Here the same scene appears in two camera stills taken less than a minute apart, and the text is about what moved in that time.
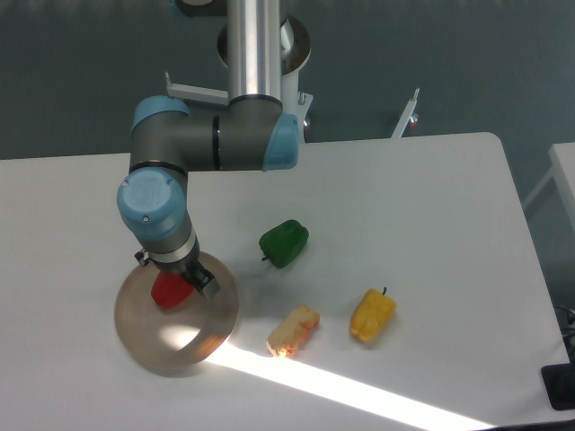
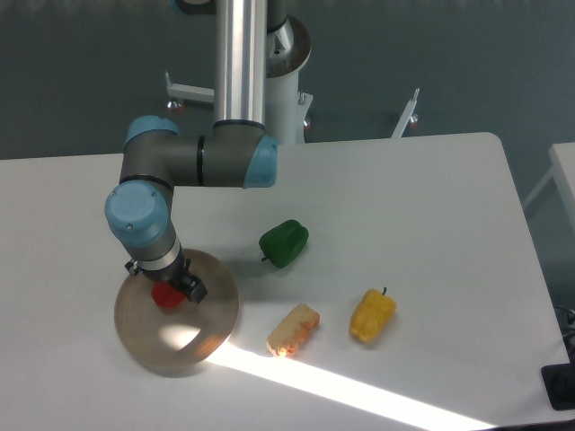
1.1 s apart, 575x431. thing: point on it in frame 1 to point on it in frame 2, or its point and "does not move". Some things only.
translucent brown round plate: x=172 y=342 does not move
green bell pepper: x=282 y=243 does not move
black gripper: x=190 y=268 to x=190 y=284
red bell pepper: x=171 y=289 does not move
